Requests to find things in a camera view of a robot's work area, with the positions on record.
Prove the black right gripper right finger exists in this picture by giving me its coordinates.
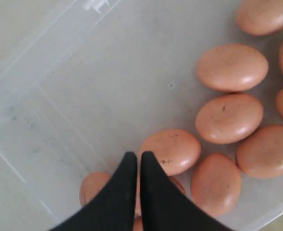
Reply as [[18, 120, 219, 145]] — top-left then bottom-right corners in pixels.
[[140, 151, 228, 231]]

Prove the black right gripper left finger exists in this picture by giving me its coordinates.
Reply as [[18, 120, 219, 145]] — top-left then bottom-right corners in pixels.
[[52, 152, 137, 231]]

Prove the clear plastic container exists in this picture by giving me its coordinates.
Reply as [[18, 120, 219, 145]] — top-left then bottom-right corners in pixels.
[[0, 0, 283, 231]]

